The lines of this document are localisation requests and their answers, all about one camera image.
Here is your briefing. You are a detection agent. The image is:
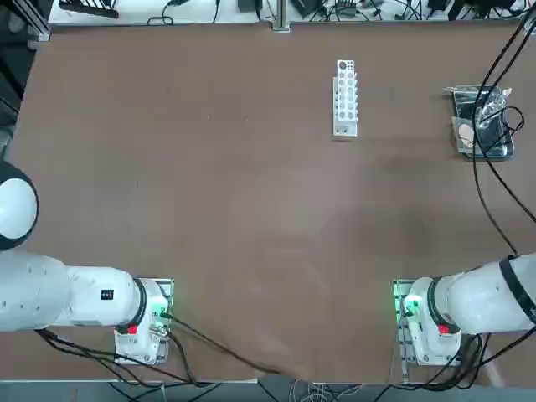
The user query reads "black wire tripod stand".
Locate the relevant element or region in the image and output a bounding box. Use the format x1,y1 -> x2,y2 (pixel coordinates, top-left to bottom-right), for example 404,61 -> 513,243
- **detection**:
477,105 -> 525,157

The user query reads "steel tray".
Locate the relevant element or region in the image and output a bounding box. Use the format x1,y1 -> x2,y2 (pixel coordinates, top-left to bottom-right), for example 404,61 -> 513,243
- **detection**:
451,85 -> 516,162

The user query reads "white test tube rack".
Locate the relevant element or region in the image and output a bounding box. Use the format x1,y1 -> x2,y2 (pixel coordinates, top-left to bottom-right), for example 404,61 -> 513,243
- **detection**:
332,59 -> 359,138

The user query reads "black cable across table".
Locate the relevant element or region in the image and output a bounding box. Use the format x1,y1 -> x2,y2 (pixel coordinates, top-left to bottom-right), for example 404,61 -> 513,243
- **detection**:
165,312 -> 302,378

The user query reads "aluminium camera post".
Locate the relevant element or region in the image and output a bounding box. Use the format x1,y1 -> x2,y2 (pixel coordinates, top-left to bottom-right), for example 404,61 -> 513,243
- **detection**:
271,0 -> 291,34

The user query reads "wire gauze with ceramic disc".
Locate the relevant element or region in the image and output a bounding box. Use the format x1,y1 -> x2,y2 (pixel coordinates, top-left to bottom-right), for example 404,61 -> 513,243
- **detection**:
451,116 -> 478,154

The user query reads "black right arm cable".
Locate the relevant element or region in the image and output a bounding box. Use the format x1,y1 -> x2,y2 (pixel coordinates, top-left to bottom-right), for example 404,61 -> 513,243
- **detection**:
472,8 -> 536,257

